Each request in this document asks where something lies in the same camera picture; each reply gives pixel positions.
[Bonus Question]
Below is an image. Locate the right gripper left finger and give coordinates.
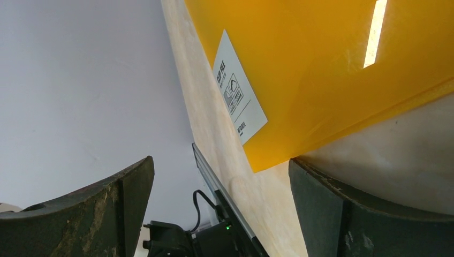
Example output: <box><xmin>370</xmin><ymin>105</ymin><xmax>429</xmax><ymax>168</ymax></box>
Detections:
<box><xmin>1</xmin><ymin>156</ymin><xmax>154</xmax><ymax>256</ymax></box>

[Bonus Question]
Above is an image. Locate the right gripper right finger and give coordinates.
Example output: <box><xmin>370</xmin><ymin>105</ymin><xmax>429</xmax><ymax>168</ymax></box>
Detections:
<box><xmin>289</xmin><ymin>158</ymin><xmax>453</xmax><ymax>256</ymax></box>

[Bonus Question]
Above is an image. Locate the orange plastic clip folder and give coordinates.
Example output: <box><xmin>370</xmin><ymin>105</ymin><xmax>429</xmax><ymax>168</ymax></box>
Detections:
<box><xmin>186</xmin><ymin>1</ymin><xmax>453</xmax><ymax>172</ymax></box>

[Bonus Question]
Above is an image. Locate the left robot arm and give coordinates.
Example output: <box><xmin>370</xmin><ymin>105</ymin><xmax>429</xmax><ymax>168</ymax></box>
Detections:
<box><xmin>142</xmin><ymin>190</ymin><xmax>251</xmax><ymax>256</ymax></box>

